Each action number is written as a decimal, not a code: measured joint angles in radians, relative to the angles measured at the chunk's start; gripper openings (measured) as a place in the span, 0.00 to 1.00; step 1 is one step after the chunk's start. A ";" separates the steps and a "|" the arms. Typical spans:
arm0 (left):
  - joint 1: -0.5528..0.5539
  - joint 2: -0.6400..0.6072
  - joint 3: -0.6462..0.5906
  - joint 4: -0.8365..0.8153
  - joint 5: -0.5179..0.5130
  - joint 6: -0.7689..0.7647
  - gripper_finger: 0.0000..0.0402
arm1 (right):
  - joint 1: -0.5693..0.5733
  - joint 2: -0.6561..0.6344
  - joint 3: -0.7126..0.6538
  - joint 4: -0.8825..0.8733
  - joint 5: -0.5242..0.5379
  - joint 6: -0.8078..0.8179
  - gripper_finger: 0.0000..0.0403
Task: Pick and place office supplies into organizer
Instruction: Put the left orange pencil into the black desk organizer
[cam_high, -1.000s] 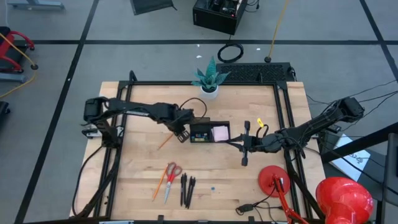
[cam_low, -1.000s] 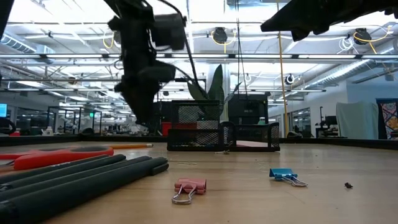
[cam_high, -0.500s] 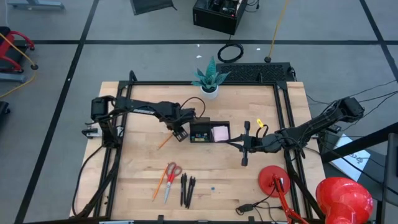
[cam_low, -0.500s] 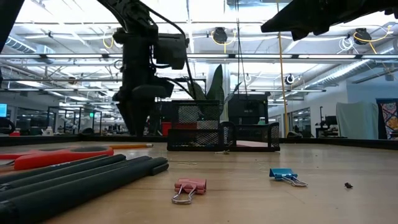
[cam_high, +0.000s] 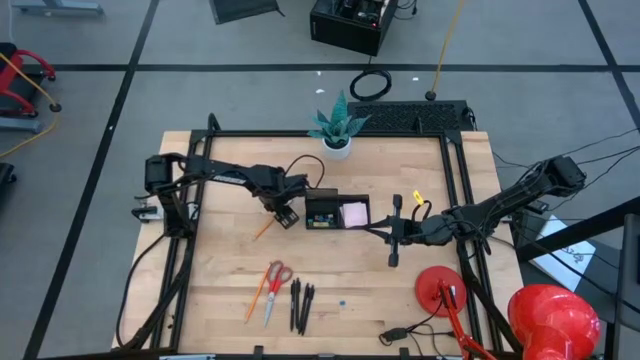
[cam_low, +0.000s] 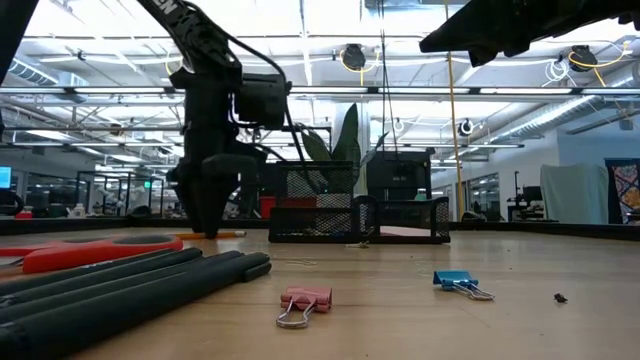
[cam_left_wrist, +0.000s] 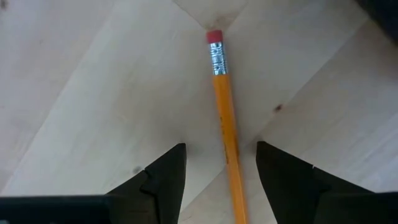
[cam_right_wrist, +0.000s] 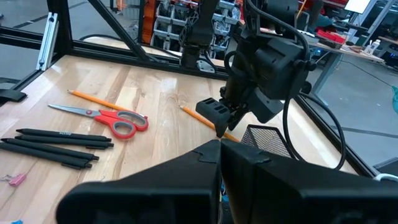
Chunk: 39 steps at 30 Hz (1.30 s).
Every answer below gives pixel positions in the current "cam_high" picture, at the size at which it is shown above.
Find black lamp cable with switch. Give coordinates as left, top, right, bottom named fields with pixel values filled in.
left=377, top=319, right=457, bottom=359

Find grey metal base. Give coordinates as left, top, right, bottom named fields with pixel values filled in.
left=9, top=0, right=105, bottom=16

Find yellow floor cable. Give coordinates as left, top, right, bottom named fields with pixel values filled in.
left=0, top=51, right=64, bottom=160

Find pink sticky note pad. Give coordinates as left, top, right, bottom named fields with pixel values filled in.
left=340, top=201, right=370, bottom=229

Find coiled black floor cable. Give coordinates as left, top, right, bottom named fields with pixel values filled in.
left=348, top=68, right=394, bottom=103

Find red metal cart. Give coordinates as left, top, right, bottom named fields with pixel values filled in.
left=0, top=42, right=58, bottom=120

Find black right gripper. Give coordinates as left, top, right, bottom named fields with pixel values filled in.
left=359, top=193, right=454, bottom=269

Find black equipment stand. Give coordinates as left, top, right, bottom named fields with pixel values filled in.
left=208, top=0, right=287, bottom=26

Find snake plant in white pot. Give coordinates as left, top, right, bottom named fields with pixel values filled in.
left=306, top=89, right=373, bottom=162

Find black perforated metal panel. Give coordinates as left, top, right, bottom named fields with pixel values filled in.
left=347, top=99, right=476, bottom=135

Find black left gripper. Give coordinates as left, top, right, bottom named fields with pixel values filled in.
left=259, top=172, right=310, bottom=231

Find white paper sheet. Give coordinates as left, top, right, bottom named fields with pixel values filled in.
left=528, top=214, right=598, bottom=293

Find red desk lamp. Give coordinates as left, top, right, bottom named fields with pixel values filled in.
left=414, top=265, right=603, bottom=360

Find yellow hanging cable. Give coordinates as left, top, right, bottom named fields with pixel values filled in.
left=424, top=0, right=467, bottom=102

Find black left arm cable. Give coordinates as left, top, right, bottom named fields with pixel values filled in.
left=283, top=153, right=327, bottom=192

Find black mesh desk organizer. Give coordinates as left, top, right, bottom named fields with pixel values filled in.
left=304, top=187, right=372, bottom=232

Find black metal beam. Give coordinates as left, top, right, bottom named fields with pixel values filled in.
left=514, top=195, right=640, bottom=262

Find red handled scissors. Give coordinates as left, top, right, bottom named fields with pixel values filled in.
left=262, top=259, right=295, bottom=330

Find orange pencil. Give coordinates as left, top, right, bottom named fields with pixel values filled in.
left=253, top=217, right=278, bottom=242
left=244, top=263, right=272, bottom=325

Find black computer tower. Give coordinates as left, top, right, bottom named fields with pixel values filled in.
left=309, top=0, right=400, bottom=58

